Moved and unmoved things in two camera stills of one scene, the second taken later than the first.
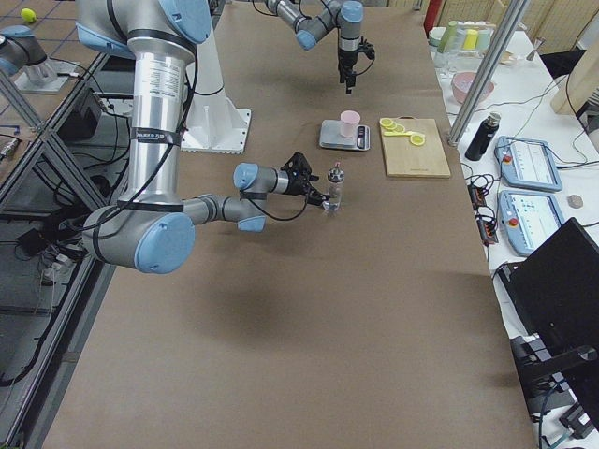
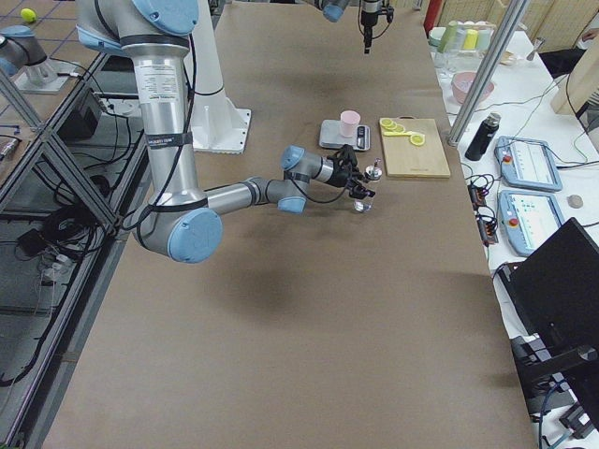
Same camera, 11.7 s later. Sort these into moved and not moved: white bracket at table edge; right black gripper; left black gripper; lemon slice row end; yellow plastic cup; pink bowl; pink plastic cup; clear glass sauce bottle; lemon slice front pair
Moved: left black gripper; right black gripper; clear glass sauce bottle
Not moved: white bracket at table edge; lemon slice front pair; yellow plastic cup; pink plastic cup; pink bowl; lemon slice row end
